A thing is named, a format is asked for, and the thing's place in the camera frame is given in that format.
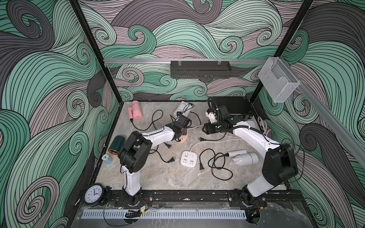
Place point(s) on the white hair dryer straight handle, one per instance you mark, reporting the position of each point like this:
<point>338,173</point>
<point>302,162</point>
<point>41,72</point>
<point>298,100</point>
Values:
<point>251,123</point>

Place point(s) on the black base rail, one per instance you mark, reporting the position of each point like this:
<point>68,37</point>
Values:
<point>234,198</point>

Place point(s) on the dark green hair dryer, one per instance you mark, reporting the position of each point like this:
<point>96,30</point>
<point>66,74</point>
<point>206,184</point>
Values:
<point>116,145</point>

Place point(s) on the white square power strip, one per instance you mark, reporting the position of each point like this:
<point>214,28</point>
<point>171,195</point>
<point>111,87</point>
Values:
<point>188,159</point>

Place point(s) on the black ribbed carrying case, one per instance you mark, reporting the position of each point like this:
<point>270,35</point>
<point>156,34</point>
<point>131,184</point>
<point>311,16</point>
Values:
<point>234,106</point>

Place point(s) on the white slotted cable duct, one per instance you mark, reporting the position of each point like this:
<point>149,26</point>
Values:
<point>167,214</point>

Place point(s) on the small clear bottle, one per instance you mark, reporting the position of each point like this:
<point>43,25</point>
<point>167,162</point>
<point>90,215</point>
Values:
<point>107,159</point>

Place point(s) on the pink hair dryer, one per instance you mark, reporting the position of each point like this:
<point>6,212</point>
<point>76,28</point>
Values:
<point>134,111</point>

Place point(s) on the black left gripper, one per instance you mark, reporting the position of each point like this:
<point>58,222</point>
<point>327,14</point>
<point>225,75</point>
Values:
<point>184,132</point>

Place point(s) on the aluminium wall rail right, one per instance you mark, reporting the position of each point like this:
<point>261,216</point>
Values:
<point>314,90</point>

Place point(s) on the white folded hair dryer front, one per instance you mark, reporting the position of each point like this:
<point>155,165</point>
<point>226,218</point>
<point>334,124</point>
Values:
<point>242,157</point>

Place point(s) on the round pink power strip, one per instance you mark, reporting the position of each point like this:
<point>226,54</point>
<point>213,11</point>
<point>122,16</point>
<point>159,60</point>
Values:
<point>182,139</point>

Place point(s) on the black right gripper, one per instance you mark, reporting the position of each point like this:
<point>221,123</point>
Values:
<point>208,129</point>

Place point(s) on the clear plastic wall holder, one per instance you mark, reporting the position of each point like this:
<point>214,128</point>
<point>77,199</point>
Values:
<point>279,79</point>

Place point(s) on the black round wall clock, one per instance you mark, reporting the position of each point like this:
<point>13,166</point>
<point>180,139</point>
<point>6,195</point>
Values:
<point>94,194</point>

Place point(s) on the black left corner post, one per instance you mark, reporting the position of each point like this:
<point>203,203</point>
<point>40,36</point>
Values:
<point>88,33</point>

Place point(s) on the black corner frame post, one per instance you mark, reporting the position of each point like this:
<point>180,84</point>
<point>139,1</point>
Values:
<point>296,22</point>

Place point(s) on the black wall shelf tray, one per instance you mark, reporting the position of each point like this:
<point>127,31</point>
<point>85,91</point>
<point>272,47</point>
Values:
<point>202,70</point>

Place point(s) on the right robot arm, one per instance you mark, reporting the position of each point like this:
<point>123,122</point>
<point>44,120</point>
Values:
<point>279,160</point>

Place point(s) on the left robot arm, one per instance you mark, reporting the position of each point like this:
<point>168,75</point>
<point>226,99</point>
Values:
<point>135,151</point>

